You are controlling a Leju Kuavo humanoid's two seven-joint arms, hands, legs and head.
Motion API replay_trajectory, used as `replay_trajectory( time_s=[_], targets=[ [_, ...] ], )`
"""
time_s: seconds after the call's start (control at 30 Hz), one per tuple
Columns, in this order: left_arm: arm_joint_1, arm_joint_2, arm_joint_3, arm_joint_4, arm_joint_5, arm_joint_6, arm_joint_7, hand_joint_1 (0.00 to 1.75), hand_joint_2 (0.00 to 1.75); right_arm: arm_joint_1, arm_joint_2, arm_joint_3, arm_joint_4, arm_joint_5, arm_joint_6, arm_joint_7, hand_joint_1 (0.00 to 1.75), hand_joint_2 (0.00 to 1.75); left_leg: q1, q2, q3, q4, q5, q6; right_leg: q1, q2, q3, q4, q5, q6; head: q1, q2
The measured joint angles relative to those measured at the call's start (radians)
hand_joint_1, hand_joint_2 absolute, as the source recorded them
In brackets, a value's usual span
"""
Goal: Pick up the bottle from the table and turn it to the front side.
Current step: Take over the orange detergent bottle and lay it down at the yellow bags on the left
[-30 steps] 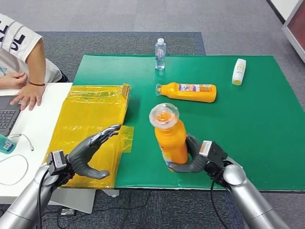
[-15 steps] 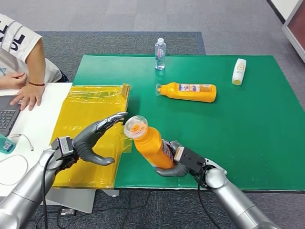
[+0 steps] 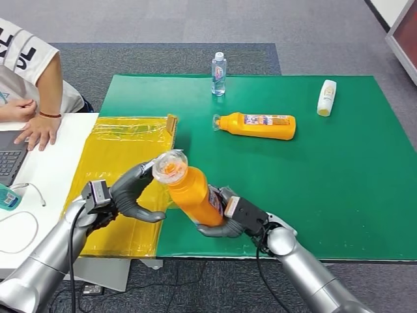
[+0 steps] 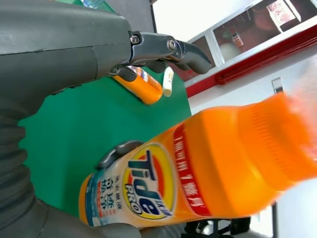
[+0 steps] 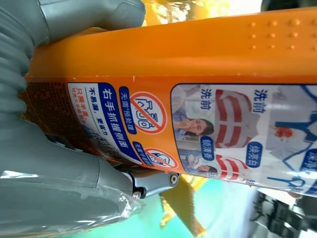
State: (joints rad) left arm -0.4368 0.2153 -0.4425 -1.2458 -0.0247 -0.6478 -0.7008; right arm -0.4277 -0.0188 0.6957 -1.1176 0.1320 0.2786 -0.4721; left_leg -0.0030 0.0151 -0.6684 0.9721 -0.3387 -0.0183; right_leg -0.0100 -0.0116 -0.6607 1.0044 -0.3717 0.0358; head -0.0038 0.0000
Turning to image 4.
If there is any white paper poster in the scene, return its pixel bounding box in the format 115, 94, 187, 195
266, 0, 297, 28

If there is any red window frame bar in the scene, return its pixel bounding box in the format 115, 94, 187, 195
186, 24, 317, 99

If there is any ribbed grey left arm sleeve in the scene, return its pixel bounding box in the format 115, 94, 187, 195
0, 98, 36, 218

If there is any orange detergent bottle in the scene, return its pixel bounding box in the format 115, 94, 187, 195
112, 65, 174, 106
78, 93, 317, 229

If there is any grey wall socket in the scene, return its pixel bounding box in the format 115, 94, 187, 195
271, 77, 284, 95

